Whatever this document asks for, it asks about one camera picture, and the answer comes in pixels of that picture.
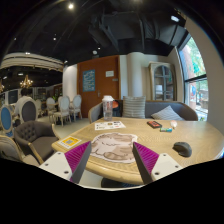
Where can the beige armchair at left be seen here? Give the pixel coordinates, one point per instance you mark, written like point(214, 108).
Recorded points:
point(10, 151)

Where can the grey sofa bench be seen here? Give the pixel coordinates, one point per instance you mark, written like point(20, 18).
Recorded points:
point(151, 107)

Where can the blue wall poster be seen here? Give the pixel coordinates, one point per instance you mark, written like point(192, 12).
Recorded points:
point(89, 80)

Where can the white printed menu card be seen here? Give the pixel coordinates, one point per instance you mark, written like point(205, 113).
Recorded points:
point(109, 125)

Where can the white dining chair right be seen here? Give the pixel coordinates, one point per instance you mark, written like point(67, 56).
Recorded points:
point(75, 107)

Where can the large window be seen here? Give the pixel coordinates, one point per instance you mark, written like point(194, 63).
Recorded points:
point(196, 94)

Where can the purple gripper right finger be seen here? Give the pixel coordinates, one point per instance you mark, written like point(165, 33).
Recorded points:
point(153, 166)

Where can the dark grey computer mouse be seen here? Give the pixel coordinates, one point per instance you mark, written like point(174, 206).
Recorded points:
point(183, 149)

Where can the green small tube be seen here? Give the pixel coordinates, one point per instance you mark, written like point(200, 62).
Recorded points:
point(166, 129)

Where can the gold chandelier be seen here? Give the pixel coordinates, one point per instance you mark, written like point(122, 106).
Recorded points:
point(26, 83)

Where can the clear plastic tumbler bottle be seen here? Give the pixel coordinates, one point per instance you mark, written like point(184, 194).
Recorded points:
point(107, 107)

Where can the yellow QR code sticker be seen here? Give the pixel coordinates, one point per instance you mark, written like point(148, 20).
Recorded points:
point(69, 142)

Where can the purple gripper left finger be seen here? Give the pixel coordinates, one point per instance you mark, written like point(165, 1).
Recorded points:
point(69, 165)

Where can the small white object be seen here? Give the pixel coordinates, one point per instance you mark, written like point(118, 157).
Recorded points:
point(173, 124)

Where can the brown wooden door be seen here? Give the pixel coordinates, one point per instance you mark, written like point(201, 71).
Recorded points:
point(107, 76)

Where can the striped grey cushion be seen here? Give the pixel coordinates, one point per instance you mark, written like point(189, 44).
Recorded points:
point(134, 107)

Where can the white dining chair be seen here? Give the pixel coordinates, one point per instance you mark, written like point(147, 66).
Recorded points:
point(63, 110)
point(75, 107)

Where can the light grey cushion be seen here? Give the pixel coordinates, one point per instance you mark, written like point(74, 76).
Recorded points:
point(166, 114)

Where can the grey back white chair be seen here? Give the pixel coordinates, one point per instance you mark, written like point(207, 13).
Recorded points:
point(28, 111)

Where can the dark grey tufted armchair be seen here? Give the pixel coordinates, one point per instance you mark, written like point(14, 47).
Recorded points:
point(36, 138)

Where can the arched glass display cabinet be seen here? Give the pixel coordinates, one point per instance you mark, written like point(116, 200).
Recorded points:
point(163, 81)

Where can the blue back round chair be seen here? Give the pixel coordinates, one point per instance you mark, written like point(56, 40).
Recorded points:
point(6, 120)

